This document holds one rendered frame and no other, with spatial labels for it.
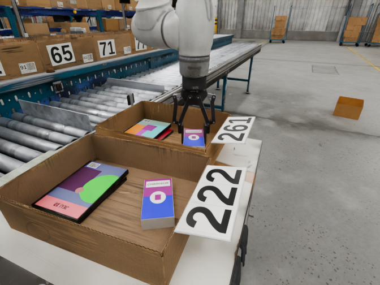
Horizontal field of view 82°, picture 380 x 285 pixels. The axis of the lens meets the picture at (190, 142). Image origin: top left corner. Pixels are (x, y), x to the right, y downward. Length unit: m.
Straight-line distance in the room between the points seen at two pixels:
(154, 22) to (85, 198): 0.50
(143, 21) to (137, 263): 0.61
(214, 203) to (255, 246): 1.06
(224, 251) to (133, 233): 0.19
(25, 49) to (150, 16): 0.89
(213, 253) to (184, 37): 0.52
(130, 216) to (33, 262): 0.19
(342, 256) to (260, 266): 0.48
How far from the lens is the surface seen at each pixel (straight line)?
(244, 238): 0.90
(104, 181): 0.62
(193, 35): 0.63
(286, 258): 1.47
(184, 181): 0.62
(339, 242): 1.68
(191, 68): 0.65
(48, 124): 1.15
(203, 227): 0.38
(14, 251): 0.60
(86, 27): 7.49
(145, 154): 0.64
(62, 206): 0.59
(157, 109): 0.94
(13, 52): 1.45
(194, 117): 0.87
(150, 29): 0.72
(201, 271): 0.46
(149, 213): 0.50
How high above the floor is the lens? 1.15
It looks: 30 degrees down
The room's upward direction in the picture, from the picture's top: straight up
